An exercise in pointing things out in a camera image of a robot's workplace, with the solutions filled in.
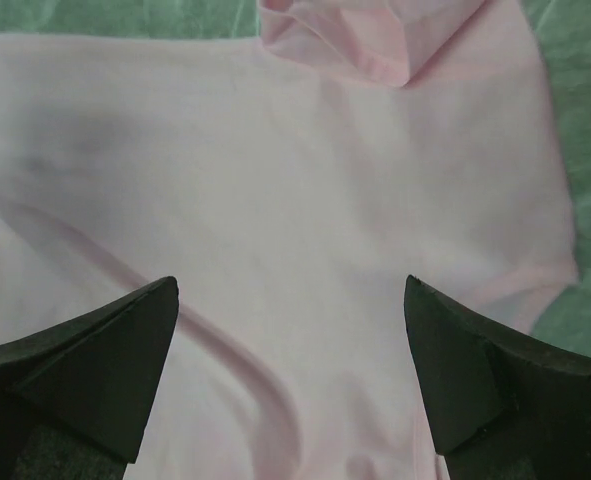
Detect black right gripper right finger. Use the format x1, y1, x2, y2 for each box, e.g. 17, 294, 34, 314
404, 276, 591, 480

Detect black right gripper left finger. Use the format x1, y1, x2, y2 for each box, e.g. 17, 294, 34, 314
0, 276, 179, 479

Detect pink t-shirt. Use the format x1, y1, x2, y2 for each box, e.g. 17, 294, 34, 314
0, 1, 577, 479

